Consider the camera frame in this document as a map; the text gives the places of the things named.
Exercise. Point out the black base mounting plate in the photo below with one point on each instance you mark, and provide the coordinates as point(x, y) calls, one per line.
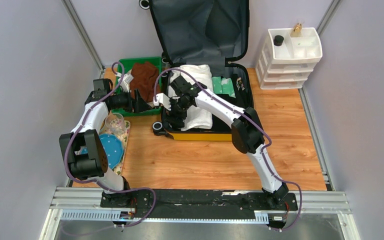
point(202, 205)

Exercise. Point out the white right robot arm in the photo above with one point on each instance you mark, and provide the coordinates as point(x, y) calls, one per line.
point(247, 133)

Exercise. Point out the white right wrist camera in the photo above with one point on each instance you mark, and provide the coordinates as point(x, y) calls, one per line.
point(163, 100)

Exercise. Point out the yellow Pikachu hard-shell suitcase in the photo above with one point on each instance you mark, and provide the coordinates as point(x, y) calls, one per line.
point(202, 32)

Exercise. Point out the green garment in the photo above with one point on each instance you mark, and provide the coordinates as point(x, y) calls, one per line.
point(222, 85)

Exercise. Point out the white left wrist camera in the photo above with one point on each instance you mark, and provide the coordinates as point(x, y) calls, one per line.
point(124, 81)

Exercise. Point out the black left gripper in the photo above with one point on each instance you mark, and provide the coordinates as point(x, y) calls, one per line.
point(138, 105)

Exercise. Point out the aluminium frame rail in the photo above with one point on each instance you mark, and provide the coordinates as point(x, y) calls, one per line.
point(83, 204)

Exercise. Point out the white plastic drawer organizer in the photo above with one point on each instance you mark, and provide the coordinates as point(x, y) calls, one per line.
point(288, 66)

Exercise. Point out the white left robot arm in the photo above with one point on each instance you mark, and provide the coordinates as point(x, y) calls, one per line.
point(97, 107)

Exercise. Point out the small black jar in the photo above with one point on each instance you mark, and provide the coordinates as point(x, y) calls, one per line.
point(278, 40)

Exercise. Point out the green plastic tray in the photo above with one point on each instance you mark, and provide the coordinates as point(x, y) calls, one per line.
point(128, 64)

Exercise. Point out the clear plastic cup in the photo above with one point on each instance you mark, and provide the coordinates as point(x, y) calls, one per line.
point(115, 123)

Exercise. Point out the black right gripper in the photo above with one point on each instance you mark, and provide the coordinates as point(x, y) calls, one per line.
point(171, 116)

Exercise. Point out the black garment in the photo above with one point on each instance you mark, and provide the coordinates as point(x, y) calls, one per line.
point(241, 100)

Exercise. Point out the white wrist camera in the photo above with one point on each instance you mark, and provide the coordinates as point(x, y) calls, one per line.
point(163, 100)
point(124, 81)

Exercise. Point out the brown towel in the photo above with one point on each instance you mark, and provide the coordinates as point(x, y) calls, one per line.
point(144, 78)

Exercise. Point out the floral placemat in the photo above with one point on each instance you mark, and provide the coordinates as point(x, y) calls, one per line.
point(125, 132)

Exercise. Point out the blue polka dot plate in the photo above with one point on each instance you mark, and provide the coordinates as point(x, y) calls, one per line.
point(103, 150)

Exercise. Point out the frosted gold pump bottle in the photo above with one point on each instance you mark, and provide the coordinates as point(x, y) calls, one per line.
point(296, 31)

